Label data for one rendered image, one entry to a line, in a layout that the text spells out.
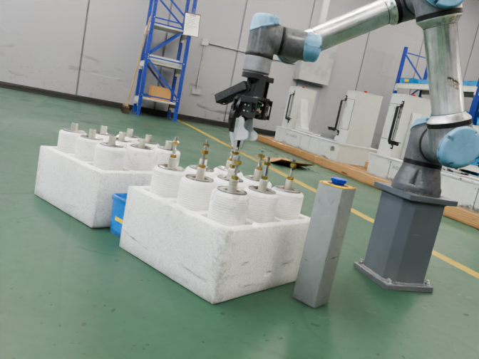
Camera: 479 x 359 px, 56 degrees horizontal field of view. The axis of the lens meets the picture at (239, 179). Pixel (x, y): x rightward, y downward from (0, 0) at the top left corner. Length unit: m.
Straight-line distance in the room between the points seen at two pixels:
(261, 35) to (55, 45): 6.42
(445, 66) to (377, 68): 7.79
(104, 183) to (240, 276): 0.55
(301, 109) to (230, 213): 4.84
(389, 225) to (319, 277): 0.41
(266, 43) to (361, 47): 7.73
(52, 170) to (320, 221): 0.95
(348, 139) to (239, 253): 3.65
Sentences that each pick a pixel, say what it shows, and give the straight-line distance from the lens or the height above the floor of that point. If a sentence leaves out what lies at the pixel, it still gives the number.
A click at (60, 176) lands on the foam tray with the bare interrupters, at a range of 1.63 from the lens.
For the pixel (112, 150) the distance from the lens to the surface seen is 1.48.
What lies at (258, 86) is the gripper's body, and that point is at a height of 0.51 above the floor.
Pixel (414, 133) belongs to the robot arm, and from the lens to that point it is 1.51.
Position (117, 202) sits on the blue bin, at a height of 0.10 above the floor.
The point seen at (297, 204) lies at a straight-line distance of 1.27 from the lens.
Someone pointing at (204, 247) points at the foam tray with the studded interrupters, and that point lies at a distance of 1.08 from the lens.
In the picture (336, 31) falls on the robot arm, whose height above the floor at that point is 0.71.
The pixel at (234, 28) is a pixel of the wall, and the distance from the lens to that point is 7.91.
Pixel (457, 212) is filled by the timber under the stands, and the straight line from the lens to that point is 3.26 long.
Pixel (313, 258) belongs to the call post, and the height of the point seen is 0.12.
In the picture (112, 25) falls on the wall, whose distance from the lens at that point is 7.55.
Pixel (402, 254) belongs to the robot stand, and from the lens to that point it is 1.49.
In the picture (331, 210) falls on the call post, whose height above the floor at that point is 0.25.
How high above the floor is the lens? 0.46
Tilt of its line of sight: 9 degrees down
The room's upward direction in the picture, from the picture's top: 11 degrees clockwise
